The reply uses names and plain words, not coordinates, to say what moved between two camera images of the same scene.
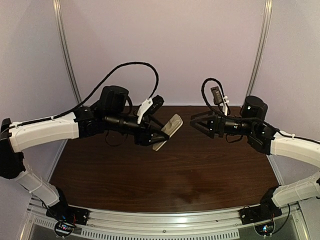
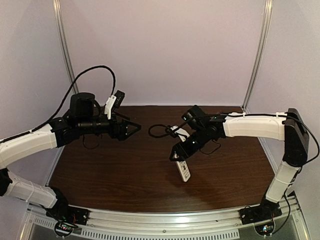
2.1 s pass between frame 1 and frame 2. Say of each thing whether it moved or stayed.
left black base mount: stayed
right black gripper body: moved
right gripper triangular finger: moved
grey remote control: moved
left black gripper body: moved
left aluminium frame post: stayed
